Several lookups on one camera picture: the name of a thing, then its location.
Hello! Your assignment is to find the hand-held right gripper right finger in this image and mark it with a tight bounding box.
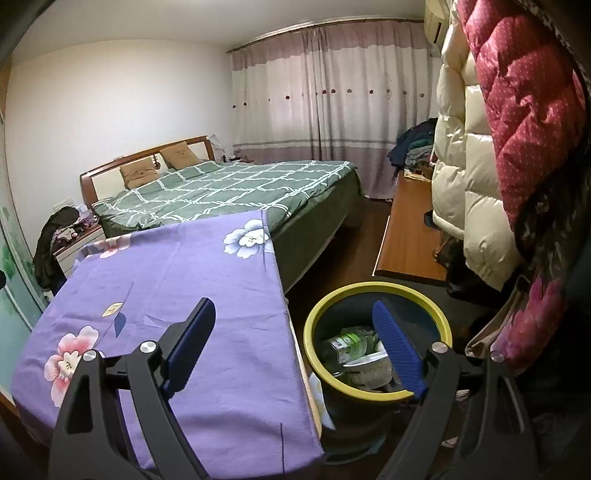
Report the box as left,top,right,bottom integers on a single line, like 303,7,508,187
372,300,539,480

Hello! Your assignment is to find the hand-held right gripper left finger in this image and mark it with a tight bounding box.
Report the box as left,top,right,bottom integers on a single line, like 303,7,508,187
46,296,217,480

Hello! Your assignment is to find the clear plastic container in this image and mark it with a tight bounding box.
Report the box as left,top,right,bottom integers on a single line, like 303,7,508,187
344,352,395,391

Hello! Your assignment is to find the yellow rimmed trash bin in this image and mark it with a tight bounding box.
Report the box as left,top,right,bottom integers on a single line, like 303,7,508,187
303,282,453,455

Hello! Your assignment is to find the green and white bottle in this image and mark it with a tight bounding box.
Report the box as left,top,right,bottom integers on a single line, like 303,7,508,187
322,325,380,367

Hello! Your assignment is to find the purple floral cloth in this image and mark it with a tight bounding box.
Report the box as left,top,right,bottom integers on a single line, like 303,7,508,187
10,210,324,474

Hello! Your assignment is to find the beige tote bag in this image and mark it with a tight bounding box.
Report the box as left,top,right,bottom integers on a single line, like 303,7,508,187
464,274,532,361

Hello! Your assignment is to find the white paper sheet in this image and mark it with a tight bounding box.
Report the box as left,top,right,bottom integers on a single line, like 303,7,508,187
308,373,335,430

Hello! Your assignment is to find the dark brown bag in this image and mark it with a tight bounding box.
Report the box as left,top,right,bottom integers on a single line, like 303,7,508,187
436,233,467,278

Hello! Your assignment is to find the wooden sideboard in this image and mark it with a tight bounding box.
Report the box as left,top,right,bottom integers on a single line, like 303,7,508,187
373,173,451,282

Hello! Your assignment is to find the white nightstand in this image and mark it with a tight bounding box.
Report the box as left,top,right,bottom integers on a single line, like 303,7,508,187
54,224,106,278

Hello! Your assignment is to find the dark floral garment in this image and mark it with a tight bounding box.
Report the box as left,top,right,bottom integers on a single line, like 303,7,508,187
492,152,591,374

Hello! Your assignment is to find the green checked bed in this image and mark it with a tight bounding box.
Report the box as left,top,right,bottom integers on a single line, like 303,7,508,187
91,160,365,294

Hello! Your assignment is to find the dark clothes heap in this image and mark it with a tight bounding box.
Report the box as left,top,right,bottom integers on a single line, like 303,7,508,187
33,206,81,291

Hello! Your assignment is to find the brown pillow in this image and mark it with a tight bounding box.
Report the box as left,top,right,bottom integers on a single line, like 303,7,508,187
119,159,160,190
159,141,204,169

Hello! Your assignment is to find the wooden headboard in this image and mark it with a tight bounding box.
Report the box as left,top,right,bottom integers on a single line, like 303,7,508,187
79,135,218,208

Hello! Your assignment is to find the pile of folded clothes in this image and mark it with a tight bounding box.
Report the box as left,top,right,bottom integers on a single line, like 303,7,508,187
388,117,438,169

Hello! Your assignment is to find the pink and white curtain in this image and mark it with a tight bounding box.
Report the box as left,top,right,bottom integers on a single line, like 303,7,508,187
226,18,441,199

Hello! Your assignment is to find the red dotted quilted jacket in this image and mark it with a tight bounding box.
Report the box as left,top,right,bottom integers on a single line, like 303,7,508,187
457,0,589,227

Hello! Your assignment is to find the white air conditioner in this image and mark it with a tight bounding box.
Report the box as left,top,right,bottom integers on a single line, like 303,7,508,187
424,0,451,44

